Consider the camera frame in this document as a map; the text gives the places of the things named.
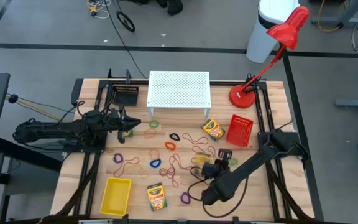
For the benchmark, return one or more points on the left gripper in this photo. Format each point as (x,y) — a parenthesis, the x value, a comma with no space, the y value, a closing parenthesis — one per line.
(117,121)

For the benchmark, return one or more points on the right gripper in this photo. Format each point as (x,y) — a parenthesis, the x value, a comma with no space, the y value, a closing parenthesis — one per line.
(216,169)

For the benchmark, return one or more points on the Crayola crayon box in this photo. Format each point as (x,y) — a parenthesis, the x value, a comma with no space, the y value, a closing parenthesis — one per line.
(157,196)
(213,129)
(202,159)
(130,133)

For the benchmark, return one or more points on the red rubber band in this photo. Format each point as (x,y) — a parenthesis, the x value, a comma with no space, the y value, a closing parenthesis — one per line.
(187,138)
(174,182)
(120,168)
(174,158)
(197,151)
(213,152)
(166,172)

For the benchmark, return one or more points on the green coil wristband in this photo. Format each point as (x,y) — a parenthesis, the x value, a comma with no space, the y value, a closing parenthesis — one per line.
(150,124)
(234,161)

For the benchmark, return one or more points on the orange rubber band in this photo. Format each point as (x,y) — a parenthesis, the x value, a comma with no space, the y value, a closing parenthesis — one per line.
(150,154)
(145,133)

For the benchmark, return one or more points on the black coil wristband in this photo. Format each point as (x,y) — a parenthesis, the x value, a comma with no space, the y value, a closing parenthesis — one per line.
(170,137)

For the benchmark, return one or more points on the blue coil wristband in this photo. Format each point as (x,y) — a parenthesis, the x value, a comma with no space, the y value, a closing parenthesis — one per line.
(151,163)

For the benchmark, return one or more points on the yellow rubber band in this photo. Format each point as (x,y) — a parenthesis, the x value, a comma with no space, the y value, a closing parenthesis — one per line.
(141,169)

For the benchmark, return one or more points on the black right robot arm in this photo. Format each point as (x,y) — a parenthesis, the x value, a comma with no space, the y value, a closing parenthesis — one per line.
(235,182)

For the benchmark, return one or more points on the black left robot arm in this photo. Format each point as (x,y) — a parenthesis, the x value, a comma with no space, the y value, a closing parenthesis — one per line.
(51,129)

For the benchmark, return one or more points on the red desk lamp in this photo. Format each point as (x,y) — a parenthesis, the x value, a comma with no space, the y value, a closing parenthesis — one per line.
(242,96)

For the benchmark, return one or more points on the grey desk base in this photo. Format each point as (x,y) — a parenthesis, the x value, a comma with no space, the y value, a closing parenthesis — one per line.
(340,21)

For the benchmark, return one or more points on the black mesh basket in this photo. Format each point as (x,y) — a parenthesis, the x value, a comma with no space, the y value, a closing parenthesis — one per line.
(126,96)

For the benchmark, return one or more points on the purple coil wristband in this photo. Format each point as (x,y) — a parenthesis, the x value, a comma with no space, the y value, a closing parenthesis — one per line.
(181,198)
(114,158)

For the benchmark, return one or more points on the orange coil wristband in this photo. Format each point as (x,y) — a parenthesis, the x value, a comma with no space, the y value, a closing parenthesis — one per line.
(166,146)

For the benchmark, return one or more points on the red plastic basket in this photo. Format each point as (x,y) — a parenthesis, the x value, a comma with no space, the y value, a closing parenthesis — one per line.
(239,130)

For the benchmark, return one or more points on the black table clamp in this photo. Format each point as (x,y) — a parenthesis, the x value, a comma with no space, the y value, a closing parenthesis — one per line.
(110,74)
(128,77)

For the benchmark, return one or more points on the white perforated shelf riser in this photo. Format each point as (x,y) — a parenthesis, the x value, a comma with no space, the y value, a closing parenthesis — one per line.
(179,90)

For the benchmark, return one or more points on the yellow plastic basket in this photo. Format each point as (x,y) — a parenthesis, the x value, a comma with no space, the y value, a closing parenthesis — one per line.
(115,196)

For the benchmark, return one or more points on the person's black shoe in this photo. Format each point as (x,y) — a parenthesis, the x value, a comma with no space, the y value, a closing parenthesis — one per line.
(175,7)

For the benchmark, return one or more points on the white trash bin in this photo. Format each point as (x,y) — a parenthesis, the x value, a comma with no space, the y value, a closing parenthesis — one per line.
(259,40)

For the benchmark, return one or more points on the grey metal bar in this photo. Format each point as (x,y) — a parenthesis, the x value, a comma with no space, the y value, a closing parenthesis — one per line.
(356,103)

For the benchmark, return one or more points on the black desk frame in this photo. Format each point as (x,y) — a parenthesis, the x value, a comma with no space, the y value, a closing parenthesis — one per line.
(26,154)

